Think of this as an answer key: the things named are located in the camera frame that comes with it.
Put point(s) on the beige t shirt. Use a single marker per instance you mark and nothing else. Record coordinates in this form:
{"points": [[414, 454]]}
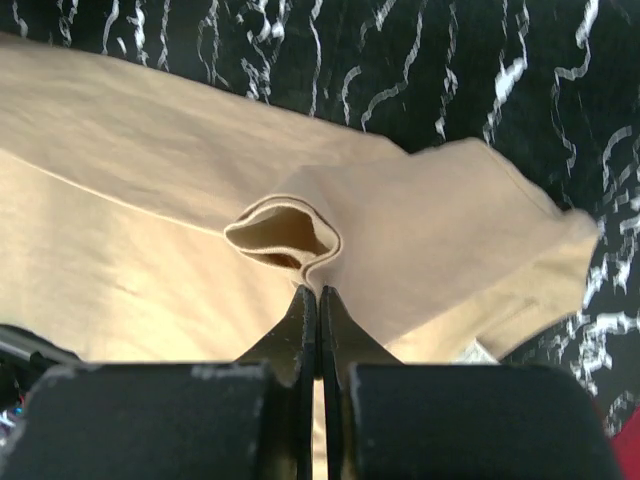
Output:
{"points": [[154, 230]]}

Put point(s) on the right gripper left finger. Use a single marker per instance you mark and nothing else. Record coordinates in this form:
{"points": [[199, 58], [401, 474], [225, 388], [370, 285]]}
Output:
{"points": [[288, 350]]}

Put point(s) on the black marble pattern mat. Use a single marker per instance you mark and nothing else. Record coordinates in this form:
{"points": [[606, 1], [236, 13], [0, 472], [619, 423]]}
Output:
{"points": [[552, 85]]}

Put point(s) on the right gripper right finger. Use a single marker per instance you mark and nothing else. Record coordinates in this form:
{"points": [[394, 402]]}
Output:
{"points": [[342, 342]]}

